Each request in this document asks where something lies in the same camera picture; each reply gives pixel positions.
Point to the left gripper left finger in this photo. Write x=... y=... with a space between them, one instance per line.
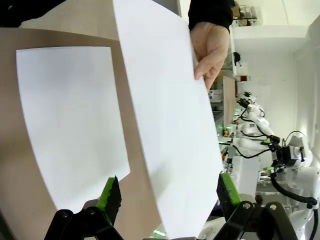
x=107 y=205

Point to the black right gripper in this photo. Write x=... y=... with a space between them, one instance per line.
x=283 y=155

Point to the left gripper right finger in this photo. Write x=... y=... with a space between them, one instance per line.
x=228 y=195

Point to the white A4 paper stack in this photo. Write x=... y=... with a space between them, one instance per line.
x=70 y=120

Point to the white A4 paper sheet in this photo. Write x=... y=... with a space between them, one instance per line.
x=170 y=112

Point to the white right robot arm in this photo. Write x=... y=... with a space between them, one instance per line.
x=307 y=175

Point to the person's left forearm black sleeve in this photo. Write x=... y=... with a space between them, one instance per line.
x=210 y=12

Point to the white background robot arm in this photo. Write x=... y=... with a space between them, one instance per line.
x=257 y=120

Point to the person's left hand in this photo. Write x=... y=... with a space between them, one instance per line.
x=212 y=47

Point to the wooden board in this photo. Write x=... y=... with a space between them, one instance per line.
x=229 y=102

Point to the person in black sweater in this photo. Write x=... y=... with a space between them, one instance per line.
x=15 y=12

